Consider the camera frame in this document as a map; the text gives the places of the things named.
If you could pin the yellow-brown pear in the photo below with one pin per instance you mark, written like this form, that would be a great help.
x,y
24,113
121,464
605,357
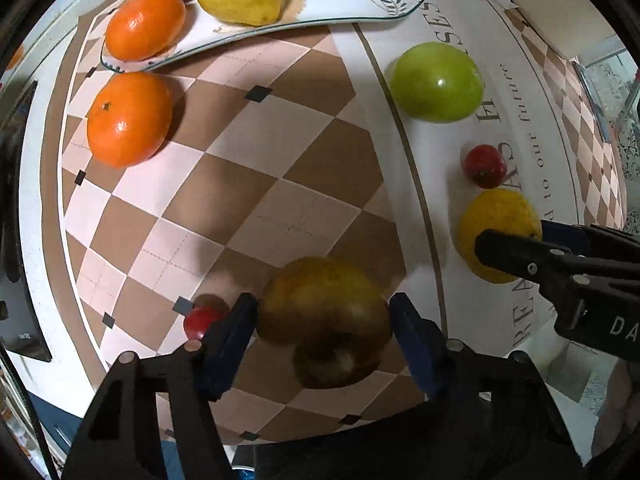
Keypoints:
x,y
325,310

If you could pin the person's right forearm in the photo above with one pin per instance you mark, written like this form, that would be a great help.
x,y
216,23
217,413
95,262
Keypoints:
x,y
615,402

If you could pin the small red cherry tomato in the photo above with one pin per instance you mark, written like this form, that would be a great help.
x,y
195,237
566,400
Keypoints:
x,y
484,166
200,321

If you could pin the small yellow lemon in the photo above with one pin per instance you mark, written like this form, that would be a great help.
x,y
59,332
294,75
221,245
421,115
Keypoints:
x,y
495,212

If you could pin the green apple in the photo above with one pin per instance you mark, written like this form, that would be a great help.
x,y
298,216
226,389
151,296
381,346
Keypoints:
x,y
435,82

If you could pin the orange mandarin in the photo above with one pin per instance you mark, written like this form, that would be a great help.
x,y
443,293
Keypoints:
x,y
145,25
130,120

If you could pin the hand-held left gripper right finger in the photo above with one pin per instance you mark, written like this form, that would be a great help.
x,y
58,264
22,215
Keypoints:
x,y
415,340

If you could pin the beige board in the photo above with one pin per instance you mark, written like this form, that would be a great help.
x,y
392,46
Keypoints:
x,y
565,0

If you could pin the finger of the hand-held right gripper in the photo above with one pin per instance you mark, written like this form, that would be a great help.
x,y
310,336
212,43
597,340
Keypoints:
x,y
562,234
520,257

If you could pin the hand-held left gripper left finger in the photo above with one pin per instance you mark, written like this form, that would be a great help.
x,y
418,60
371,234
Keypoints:
x,y
232,340

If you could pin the checkered tablecloth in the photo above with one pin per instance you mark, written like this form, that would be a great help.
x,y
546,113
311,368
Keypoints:
x,y
280,160

